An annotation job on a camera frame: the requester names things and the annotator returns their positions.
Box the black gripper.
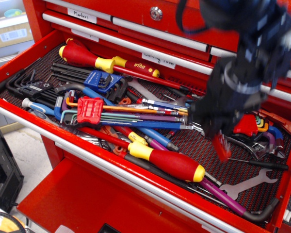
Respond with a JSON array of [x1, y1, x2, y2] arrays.
[[189, 57, 267, 139]]

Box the red bit holder with bits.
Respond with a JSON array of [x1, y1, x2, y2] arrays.
[[211, 133, 231, 162]]

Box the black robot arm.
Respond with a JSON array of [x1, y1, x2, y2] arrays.
[[189, 0, 291, 139]]

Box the red holder coloured hex keys right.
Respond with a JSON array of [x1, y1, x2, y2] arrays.
[[142, 98, 269, 138]]

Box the red holder coloured hex keys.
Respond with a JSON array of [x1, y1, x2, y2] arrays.
[[65, 97, 194, 130], [142, 98, 269, 138]]

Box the blue holder black hex keys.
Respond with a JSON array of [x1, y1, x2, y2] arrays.
[[50, 63, 128, 103]]

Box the red holder coloured hex keys left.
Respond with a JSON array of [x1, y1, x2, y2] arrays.
[[65, 97, 194, 130]]

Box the chrome adjustable wrench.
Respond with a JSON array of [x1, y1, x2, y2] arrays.
[[189, 120, 270, 160]]

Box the small black precision screwdriver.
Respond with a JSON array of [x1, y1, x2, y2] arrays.
[[229, 158, 289, 171]]

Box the flat silver open wrench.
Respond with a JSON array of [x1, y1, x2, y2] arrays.
[[220, 168, 278, 200]]

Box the orange flat wrench tool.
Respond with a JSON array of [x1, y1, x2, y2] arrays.
[[258, 109, 291, 135]]

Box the large red yellow screwdriver front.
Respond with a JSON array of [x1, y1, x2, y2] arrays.
[[79, 127, 205, 183]]

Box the large red yellow screwdriver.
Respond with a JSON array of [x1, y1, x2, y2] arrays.
[[79, 127, 205, 183], [59, 38, 115, 73]]

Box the open red tool drawer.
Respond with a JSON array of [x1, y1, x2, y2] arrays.
[[0, 31, 291, 233]]

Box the large purple hex key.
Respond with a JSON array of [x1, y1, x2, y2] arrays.
[[144, 135, 280, 223]]

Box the white cutting tools label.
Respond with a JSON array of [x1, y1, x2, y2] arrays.
[[142, 51, 176, 69]]

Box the red wiha screwdriver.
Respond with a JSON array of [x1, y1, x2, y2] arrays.
[[113, 55, 209, 96]]

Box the red metal tool chest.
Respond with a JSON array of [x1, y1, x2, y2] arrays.
[[22, 0, 291, 233]]

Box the silver drawer lock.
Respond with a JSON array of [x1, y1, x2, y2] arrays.
[[150, 6, 163, 21]]

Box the black red mesh drawer liner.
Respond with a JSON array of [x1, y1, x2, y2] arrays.
[[0, 40, 291, 233]]

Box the large blue hex key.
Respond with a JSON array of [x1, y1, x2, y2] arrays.
[[54, 82, 179, 152]]

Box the large red yellow screwdriver rear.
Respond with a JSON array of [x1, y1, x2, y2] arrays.
[[59, 38, 115, 73]]

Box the white markers label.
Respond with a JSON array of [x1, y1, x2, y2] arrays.
[[67, 8, 97, 24]]

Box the black torx key set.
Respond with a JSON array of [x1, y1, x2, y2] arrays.
[[5, 69, 63, 109]]

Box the black computer case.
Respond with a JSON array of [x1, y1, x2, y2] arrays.
[[0, 130, 24, 212]]

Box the orange object bottom left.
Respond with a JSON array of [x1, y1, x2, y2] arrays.
[[0, 217, 19, 233]]

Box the cardboard box with label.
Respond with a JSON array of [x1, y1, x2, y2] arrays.
[[0, 22, 33, 48]]

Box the blue white handle screwdriver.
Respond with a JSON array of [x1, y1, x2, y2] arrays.
[[22, 98, 55, 116]]

